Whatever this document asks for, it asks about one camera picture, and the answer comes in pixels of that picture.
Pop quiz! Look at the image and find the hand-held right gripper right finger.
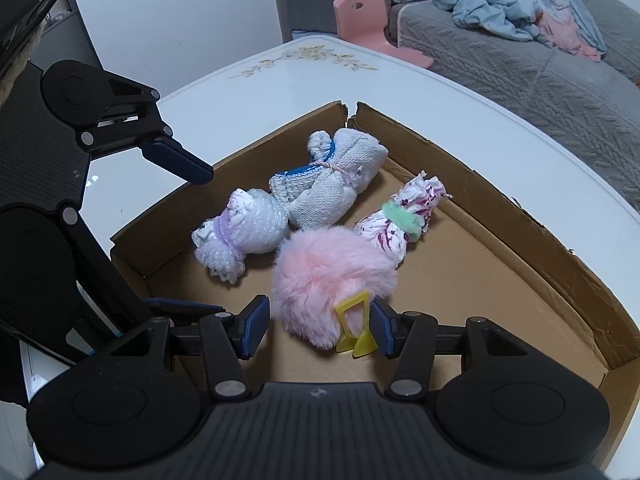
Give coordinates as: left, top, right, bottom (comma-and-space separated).
370, 299, 542, 401

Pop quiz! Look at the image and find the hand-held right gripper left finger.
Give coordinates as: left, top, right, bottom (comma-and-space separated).
114, 294, 272, 402

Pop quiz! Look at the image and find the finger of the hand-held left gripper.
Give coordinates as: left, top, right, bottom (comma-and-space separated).
80, 71, 215, 185
57, 204, 225, 357

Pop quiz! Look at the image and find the pink fluffy pompom hair clip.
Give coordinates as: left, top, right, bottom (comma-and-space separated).
272, 229, 399, 360

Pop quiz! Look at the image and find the brown cardboard box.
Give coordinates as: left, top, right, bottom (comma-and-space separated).
110, 101, 640, 466

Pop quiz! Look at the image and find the white bubble wrap bundle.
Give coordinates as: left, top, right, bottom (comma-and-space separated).
191, 187, 290, 285

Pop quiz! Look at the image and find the purple floral cloth bundle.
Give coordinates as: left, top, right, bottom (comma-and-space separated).
354, 172, 453, 267

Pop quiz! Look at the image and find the grey knit cloth bundle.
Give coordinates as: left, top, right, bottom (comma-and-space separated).
270, 129, 390, 228

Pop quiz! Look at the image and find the pink plastic chair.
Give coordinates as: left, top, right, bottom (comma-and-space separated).
333, 0, 435, 68

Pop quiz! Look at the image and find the grey covered sofa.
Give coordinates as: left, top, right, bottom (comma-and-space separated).
352, 0, 640, 211

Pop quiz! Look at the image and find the blue and pink blanket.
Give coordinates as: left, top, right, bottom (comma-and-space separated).
432, 0, 608, 63

